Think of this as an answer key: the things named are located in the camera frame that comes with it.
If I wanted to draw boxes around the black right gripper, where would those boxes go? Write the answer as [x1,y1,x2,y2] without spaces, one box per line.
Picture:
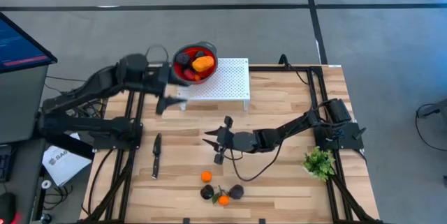
[202,115,260,165]

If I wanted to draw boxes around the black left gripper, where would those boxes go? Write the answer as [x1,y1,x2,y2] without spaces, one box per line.
[145,62,191,115]

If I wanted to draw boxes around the red collapsible colander grey rim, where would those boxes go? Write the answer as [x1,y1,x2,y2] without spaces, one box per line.
[172,40,219,86]

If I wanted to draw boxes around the orange yellow mango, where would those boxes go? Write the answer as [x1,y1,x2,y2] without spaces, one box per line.
[191,55,215,73]

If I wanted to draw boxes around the black round fruit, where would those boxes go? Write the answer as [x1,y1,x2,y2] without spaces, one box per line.
[200,184,215,200]

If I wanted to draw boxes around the dark purple round fruit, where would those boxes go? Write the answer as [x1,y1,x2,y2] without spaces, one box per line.
[228,184,245,200]

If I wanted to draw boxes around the tangerine with green leaves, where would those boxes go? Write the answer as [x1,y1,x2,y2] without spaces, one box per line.
[212,185,230,207]

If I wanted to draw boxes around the white perforated metal rack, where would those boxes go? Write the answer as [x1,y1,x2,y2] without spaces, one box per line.
[176,57,251,112]

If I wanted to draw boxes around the black kitchen knife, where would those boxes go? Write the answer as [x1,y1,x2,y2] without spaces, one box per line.
[152,132,163,180]

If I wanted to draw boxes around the small green artificial plant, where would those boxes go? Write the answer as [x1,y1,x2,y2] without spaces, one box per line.
[302,146,336,182]

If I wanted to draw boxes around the white printed booklet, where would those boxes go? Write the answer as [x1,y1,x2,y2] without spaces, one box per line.
[41,133,92,187]

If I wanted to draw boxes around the grey cabinet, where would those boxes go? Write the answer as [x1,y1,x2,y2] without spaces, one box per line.
[0,65,49,144]

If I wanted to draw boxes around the computer monitor blue screen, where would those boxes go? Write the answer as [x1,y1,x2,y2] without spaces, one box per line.
[0,11,59,75]

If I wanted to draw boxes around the black keyboard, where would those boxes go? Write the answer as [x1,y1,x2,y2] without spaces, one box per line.
[0,143,14,184]

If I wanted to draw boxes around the black computer mouse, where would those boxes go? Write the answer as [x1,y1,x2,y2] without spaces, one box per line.
[0,191,17,224]

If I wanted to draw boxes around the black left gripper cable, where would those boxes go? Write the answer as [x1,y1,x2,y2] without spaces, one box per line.
[145,43,170,64]

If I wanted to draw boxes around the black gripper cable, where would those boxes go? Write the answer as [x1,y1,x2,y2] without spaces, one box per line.
[228,143,284,182]
[145,43,170,64]

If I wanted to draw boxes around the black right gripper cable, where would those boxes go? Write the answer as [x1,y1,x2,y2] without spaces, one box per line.
[228,143,284,182]

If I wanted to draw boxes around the black metal table frame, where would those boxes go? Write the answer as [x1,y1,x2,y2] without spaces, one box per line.
[78,64,385,224]

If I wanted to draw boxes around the thin black floor cable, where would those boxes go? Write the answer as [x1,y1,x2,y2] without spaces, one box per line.
[45,75,91,85]

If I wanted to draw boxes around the black power cable with plug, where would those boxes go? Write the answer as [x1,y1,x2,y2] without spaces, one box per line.
[278,53,315,113]

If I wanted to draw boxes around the black floor cable loop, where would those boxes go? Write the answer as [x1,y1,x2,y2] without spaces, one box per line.
[414,103,447,152]

